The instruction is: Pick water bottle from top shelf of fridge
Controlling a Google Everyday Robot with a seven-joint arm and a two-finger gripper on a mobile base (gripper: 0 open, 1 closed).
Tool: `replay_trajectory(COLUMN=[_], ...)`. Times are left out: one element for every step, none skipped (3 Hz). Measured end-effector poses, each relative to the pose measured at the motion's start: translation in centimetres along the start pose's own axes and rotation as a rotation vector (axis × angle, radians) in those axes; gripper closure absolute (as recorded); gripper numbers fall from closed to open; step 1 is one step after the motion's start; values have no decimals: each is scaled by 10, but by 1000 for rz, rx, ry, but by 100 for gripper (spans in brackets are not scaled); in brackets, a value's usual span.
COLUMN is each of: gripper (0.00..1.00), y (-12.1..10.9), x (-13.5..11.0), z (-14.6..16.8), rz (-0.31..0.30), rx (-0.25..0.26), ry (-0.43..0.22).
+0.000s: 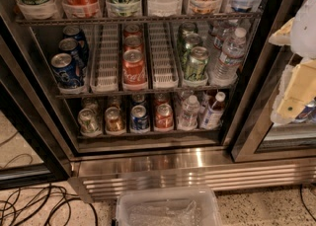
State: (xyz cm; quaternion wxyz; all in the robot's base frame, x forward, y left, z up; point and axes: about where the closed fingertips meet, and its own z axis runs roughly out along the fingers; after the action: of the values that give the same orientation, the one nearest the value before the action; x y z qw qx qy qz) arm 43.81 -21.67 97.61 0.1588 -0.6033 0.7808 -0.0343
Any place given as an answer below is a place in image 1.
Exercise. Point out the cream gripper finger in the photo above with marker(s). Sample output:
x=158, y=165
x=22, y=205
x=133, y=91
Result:
x=296, y=89
x=282, y=36

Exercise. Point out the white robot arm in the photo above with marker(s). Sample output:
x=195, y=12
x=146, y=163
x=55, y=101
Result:
x=303, y=32

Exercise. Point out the water bottle middle shelf back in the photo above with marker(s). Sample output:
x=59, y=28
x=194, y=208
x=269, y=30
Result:
x=217, y=33

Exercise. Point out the water bottle middle shelf front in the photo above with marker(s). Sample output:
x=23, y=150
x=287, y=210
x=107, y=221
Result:
x=224, y=72

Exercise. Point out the red-cap juice bottle bottom shelf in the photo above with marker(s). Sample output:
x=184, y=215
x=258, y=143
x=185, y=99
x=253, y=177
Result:
x=213, y=111

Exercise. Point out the water bottle bottom shelf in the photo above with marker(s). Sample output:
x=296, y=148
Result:
x=188, y=119

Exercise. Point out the red coke can bottom shelf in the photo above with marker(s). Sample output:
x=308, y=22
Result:
x=164, y=116

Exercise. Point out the blue pepsi can bottom shelf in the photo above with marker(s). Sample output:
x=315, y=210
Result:
x=139, y=119

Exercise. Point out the gold can bottom shelf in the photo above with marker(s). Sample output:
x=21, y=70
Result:
x=114, y=120

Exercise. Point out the stainless fridge base grille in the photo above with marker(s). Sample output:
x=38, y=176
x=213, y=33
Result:
x=106, y=177

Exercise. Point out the open glass fridge door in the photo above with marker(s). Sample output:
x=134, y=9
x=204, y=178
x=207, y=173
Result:
x=26, y=100

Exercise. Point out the blue can right compartment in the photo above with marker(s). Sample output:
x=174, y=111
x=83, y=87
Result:
x=309, y=108

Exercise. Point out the green lacroix can front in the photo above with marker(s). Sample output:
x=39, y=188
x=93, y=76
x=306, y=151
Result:
x=196, y=64

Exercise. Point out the green lacroix can middle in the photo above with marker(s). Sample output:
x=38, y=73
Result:
x=187, y=44

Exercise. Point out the green lacroix can back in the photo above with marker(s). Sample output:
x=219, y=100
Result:
x=186, y=28

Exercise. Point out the empty white tray right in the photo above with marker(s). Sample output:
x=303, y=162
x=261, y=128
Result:
x=163, y=63

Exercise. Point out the red coca-cola can middle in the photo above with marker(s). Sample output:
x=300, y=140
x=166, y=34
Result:
x=133, y=42

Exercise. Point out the red coca-cola can front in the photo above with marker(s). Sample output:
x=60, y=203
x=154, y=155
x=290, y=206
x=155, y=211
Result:
x=133, y=67

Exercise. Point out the red coca-cola can back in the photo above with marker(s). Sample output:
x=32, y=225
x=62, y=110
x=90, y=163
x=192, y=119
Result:
x=132, y=30

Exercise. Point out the clear plastic storage bin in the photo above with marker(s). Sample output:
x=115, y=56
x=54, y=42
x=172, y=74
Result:
x=187, y=206

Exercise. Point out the blue pepsi can middle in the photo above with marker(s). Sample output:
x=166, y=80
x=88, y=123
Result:
x=73, y=47

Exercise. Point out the blue pepsi can back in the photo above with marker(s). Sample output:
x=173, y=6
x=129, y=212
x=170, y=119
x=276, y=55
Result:
x=77, y=33

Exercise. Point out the blue pepsi can front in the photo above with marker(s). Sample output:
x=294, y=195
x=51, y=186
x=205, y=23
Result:
x=66, y=71

